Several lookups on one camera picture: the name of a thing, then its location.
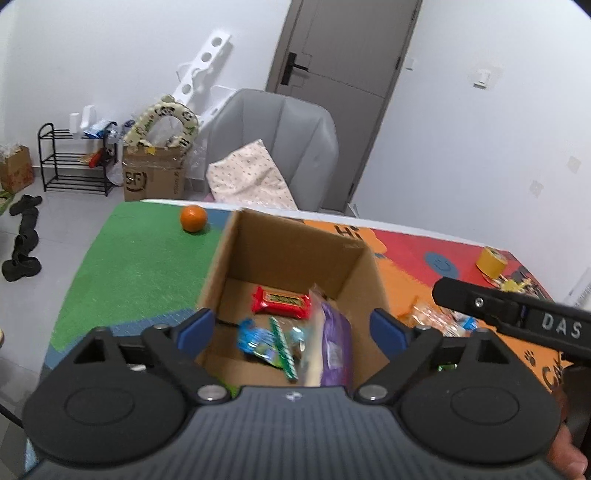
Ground purple snack packet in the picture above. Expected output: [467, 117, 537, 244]
[320, 300, 354, 387]

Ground red snack packet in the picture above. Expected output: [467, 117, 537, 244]
[250, 285, 310, 320]

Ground dotted cream cushion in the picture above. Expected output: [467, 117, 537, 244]
[206, 138, 296, 210]

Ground white perforated rack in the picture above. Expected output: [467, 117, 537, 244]
[175, 31, 234, 134]

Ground black shoe rack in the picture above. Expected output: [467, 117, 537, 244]
[38, 123, 118, 197]

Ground black door handle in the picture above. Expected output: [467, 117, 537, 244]
[281, 52, 311, 86]

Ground clear cookie packet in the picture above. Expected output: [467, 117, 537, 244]
[397, 298, 462, 335]

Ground brown paper bag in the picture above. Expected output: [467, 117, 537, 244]
[0, 145, 34, 195]

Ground taped brown cardboard box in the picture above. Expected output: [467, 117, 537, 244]
[122, 143, 188, 202]

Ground colourful cartoon table mat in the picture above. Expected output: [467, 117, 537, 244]
[41, 199, 566, 402]

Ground person's right hand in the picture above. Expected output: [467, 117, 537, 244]
[547, 362, 591, 480]

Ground orange fruit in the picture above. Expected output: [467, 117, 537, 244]
[180, 205, 207, 233]

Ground white plastic holder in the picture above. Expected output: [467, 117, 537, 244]
[69, 106, 95, 137]

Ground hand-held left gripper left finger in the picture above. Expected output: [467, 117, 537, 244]
[69, 310, 229, 406]

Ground grey upholstered chair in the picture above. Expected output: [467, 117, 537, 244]
[203, 89, 340, 214]

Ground black shoes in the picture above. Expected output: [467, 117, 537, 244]
[2, 194, 43, 282]

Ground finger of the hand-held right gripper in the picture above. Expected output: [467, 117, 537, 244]
[433, 277, 532, 335]

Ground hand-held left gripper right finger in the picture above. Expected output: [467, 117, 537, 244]
[355, 309, 522, 404]

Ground blue green candy packet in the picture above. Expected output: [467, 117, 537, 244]
[237, 318, 278, 365]

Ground panda print seat ring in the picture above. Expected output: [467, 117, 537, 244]
[126, 95, 200, 153]

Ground grey door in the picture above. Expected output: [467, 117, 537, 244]
[265, 0, 423, 215]

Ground yellow tape roll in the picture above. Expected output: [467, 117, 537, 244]
[475, 247, 508, 278]

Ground blue white plastic bags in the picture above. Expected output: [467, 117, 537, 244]
[85, 119, 122, 139]

